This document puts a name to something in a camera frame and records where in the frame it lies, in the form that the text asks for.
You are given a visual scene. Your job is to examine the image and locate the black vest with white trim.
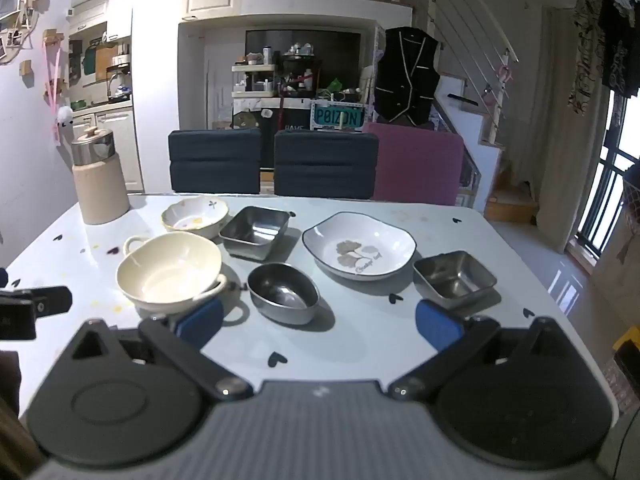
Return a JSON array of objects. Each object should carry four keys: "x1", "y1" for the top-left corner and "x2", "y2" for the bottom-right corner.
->
[{"x1": 375, "y1": 26, "x2": 441, "y2": 123}]

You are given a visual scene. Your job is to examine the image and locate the white shelf rack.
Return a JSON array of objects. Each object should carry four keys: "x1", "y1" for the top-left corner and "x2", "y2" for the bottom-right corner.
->
[{"x1": 231, "y1": 62, "x2": 279, "y2": 99}]

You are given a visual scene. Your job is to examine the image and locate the square steel bowl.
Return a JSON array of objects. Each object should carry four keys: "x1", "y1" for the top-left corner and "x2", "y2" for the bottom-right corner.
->
[
  {"x1": 218, "y1": 206, "x2": 291, "y2": 262},
  {"x1": 413, "y1": 251, "x2": 498, "y2": 311}
]

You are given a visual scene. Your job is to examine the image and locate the wooden photo wall decoration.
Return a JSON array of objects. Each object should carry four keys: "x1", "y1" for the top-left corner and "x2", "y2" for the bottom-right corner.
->
[{"x1": 0, "y1": 0, "x2": 51, "y2": 67}]

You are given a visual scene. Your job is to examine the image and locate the dark blue chair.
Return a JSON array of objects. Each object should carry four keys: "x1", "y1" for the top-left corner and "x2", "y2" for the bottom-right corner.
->
[
  {"x1": 274, "y1": 129, "x2": 380, "y2": 199},
  {"x1": 168, "y1": 128, "x2": 262, "y2": 195}
]

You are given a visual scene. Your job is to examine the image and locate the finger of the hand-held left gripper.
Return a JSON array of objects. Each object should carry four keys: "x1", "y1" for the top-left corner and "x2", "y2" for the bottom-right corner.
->
[{"x1": 0, "y1": 286, "x2": 74, "y2": 319}]

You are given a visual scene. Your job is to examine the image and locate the oval steel bowl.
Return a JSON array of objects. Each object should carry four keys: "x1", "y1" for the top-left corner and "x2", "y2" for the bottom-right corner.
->
[{"x1": 247, "y1": 262, "x2": 321, "y2": 326}]

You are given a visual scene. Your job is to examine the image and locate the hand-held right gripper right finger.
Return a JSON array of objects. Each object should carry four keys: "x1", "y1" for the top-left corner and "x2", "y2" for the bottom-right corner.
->
[{"x1": 389, "y1": 299, "x2": 571, "y2": 402}]

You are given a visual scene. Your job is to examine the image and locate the beige jug with steel lid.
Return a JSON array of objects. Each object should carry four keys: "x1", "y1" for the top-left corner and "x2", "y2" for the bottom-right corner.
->
[{"x1": 71, "y1": 126, "x2": 131, "y2": 226}]

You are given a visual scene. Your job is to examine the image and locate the yellow-rimmed flower print bowl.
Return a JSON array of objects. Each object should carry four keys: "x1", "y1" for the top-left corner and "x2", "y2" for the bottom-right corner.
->
[{"x1": 161, "y1": 196, "x2": 230, "y2": 238}]

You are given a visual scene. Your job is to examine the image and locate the person's left forearm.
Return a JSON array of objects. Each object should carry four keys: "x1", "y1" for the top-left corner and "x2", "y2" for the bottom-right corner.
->
[{"x1": 0, "y1": 351, "x2": 45, "y2": 467}]

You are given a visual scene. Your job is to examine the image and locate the white leaf print plate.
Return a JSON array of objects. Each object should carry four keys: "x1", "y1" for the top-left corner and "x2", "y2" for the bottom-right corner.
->
[{"x1": 301, "y1": 211, "x2": 417, "y2": 281}]

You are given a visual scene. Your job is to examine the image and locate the white kitchen cabinets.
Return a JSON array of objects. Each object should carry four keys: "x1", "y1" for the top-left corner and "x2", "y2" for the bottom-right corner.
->
[{"x1": 67, "y1": 0, "x2": 146, "y2": 192}]

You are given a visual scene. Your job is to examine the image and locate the hanging dark clothes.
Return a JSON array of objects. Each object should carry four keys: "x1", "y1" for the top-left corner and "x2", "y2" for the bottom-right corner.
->
[{"x1": 569, "y1": 0, "x2": 640, "y2": 117}]

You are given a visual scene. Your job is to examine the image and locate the teal sign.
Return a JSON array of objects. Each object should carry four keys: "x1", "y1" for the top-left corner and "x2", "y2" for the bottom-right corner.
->
[{"x1": 312, "y1": 105, "x2": 364, "y2": 131}]

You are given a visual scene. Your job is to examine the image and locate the cream bowl with handles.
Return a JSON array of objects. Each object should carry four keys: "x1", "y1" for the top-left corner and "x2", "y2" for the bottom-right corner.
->
[{"x1": 116, "y1": 232, "x2": 229, "y2": 312}]

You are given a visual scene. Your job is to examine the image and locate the window with black grille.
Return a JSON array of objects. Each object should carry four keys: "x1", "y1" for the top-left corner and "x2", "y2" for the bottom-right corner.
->
[{"x1": 574, "y1": 90, "x2": 640, "y2": 262}]

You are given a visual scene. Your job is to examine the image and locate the stair railing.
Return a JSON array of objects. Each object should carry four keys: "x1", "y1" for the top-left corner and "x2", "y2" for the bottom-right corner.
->
[{"x1": 400, "y1": 0, "x2": 518, "y2": 111}]

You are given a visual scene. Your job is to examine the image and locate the beige curtain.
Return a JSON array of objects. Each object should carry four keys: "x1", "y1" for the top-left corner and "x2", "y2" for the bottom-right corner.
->
[{"x1": 536, "y1": 7, "x2": 617, "y2": 253}]

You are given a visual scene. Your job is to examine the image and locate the pink ribbon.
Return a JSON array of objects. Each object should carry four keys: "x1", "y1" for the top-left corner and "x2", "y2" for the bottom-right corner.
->
[{"x1": 42, "y1": 35, "x2": 69, "y2": 147}]

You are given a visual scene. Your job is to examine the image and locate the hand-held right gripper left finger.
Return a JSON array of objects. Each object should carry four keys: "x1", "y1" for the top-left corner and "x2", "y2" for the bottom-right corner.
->
[{"x1": 72, "y1": 297, "x2": 253, "y2": 402}]

